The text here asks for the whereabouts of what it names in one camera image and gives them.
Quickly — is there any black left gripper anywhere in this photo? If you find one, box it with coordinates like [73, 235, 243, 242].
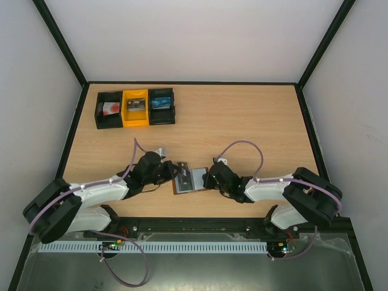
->
[143, 160, 181, 186]

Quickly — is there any brown leather card holder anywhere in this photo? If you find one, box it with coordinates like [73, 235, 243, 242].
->
[172, 167, 208, 195]

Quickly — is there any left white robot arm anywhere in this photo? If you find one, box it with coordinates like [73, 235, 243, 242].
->
[22, 152, 180, 244]

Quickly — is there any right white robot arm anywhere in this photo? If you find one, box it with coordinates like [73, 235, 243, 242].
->
[202, 161, 343, 238]

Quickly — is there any blue VIP card stack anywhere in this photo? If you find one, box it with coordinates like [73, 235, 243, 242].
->
[151, 96, 171, 110]

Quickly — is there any black VIP card stack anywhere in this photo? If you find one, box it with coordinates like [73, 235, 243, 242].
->
[126, 98, 146, 112]

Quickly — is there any red white card stack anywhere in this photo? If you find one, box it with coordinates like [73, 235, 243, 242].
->
[102, 102, 121, 116]

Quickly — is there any black storage bin right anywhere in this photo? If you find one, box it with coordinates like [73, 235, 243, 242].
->
[148, 88, 175, 125]

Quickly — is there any black storage bin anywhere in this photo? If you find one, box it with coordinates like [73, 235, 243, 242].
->
[95, 91, 123, 129]
[148, 88, 175, 125]

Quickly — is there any yellow storage bin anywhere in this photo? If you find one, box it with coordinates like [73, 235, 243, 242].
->
[121, 89, 150, 127]

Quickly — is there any black storage bin left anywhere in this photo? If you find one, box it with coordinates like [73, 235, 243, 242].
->
[95, 91, 123, 129]

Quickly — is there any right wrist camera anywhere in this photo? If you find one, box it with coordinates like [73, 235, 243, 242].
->
[213, 157, 228, 166]

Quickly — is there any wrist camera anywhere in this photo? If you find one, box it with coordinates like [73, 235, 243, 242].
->
[155, 147, 167, 159]
[213, 157, 228, 166]

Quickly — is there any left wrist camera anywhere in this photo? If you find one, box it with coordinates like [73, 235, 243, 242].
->
[155, 147, 167, 159]

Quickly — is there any white slotted cable duct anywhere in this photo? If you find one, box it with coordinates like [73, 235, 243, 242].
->
[38, 241, 267, 254]

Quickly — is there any black enclosure frame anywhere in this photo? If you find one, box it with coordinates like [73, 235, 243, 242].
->
[5, 0, 375, 291]

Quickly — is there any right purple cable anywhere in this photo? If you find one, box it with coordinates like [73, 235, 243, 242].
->
[213, 140, 343, 263]

